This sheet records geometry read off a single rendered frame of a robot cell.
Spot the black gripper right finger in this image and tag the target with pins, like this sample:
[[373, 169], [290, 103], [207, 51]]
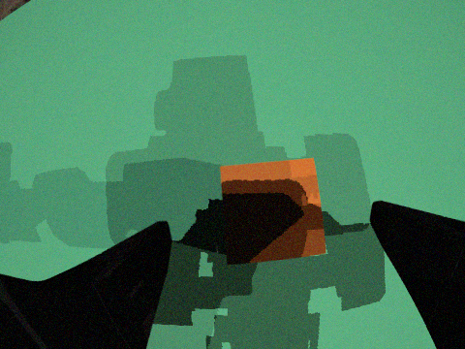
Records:
[[428, 251]]

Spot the orange-brown block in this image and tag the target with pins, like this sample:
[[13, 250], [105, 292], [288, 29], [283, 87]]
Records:
[[272, 211]]

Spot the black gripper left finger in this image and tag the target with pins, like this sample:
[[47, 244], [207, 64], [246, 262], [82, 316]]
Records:
[[108, 302]]

